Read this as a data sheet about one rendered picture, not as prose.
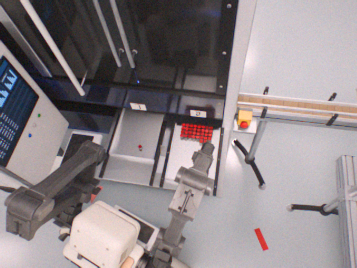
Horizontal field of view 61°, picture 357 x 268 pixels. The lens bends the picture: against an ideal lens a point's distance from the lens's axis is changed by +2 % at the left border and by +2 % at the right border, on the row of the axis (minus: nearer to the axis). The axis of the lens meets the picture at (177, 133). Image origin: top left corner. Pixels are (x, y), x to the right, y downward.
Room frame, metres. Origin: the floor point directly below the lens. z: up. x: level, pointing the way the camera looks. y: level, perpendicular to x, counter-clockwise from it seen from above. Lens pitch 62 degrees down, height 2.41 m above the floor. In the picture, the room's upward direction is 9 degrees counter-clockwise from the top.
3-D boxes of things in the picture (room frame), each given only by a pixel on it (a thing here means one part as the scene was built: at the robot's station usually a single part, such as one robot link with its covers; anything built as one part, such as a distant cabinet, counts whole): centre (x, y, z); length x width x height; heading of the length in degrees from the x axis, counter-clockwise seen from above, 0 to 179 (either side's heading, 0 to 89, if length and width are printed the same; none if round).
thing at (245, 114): (0.78, -0.38, 0.99); 0.08 x 0.07 x 0.07; 162
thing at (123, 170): (0.74, 0.08, 0.87); 0.70 x 0.48 x 0.02; 72
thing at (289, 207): (0.39, -0.99, 0.07); 0.50 x 0.08 x 0.14; 72
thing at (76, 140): (0.75, 0.64, 0.82); 0.40 x 0.14 x 0.02; 162
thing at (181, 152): (0.66, -0.07, 0.90); 0.34 x 0.26 x 0.04; 162
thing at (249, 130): (0.82, -0.40, 0.87); 0.14 x 0.13 x 0.02; 162
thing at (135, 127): (0.86, 0.22, 0.90); 0.34 x 0.26 x 0.04; 162
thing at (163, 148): (0.65, 0.11, 0.91); 0.14 x 0.03 x 0.06; 161
